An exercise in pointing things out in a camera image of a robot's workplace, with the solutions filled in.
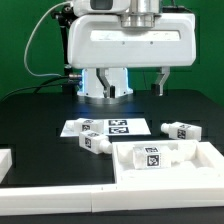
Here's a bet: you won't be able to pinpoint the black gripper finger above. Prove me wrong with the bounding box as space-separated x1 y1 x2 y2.
151 67 170 96
96 68 115 98

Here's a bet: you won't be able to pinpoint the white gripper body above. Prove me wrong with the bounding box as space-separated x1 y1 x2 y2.
67 13 196 68

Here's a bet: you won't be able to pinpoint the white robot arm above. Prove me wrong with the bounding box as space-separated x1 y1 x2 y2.
67 0 196 104

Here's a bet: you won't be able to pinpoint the white marker sheet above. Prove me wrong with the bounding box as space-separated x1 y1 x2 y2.
60 118 151 137

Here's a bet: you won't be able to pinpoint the black cables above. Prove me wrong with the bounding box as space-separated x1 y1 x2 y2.
0 75 83 103

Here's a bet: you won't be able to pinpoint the black camera stand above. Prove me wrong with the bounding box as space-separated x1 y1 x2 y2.
51 5 79 95

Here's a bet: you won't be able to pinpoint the grey cable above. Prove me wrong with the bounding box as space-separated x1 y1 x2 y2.
23 0 74 79

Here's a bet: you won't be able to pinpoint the white U-shaped fence wall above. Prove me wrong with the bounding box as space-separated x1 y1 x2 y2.
0 143 224 216

